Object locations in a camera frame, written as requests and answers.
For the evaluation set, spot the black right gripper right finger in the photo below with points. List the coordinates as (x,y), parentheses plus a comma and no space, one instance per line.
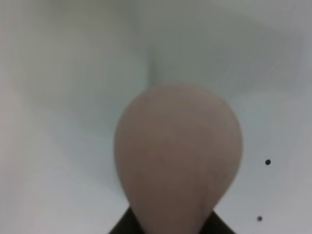
(215,225)

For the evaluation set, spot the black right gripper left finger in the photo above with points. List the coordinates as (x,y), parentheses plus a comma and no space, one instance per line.
(128,224)

